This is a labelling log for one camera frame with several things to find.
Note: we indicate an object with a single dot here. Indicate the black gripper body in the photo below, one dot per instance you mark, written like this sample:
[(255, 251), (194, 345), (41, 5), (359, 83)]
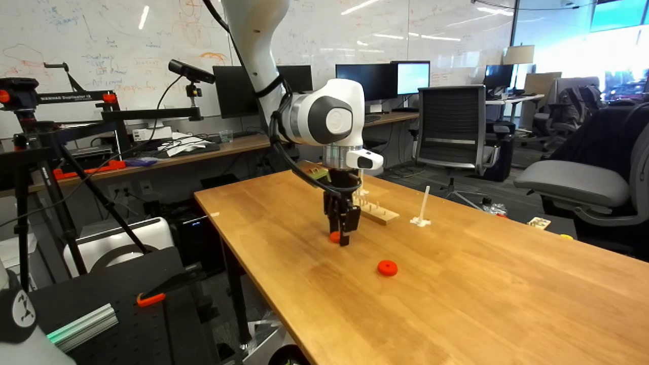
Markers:
[(339, 198)]

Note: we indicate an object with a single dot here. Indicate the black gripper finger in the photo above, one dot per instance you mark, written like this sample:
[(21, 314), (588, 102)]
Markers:
[(333, 226), (349, 224)]

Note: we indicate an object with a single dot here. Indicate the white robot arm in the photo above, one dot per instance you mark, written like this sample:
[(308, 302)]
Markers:
[(297, 112)]

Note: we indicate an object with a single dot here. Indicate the wooden peg board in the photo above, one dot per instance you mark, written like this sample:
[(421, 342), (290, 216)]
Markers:
[(376, 211)]

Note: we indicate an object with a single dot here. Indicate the white peg stand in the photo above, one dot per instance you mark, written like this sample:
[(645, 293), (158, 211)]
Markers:
[(421, 217)]

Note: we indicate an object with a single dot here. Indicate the grey mesh office chair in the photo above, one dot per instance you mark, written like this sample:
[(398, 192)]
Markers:
[(452, 130)]

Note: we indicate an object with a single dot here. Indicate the middle black monitor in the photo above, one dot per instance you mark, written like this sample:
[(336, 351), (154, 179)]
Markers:
[(373, 77)]

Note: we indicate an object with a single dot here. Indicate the black monitor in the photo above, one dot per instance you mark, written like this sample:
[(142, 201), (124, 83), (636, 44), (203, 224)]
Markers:
[(373, 77), (236, 94)]

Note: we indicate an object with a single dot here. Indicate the lit computer monitor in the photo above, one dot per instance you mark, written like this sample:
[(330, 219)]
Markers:
[(413, 76)]

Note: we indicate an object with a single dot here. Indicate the left black monitor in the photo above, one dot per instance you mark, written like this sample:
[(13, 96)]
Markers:
[(236, 94)]

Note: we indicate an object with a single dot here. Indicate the black cart with clamp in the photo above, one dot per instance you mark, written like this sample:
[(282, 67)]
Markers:
[(164, 332)]

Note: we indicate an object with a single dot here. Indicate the white lamp shade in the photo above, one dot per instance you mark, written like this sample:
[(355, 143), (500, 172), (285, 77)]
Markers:
[(519, 54)]

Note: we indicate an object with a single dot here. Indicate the grey padded office chair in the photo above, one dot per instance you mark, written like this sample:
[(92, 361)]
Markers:
[(600, 181)]

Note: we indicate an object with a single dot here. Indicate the wooden side desk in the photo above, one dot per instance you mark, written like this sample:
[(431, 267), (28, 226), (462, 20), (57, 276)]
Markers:
[(226, 149)]

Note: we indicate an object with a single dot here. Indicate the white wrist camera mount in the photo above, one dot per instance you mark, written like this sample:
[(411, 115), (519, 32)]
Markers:
[(351, 159)]

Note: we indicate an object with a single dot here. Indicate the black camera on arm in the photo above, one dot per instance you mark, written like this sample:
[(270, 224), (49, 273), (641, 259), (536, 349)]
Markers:
[(196, 77)]

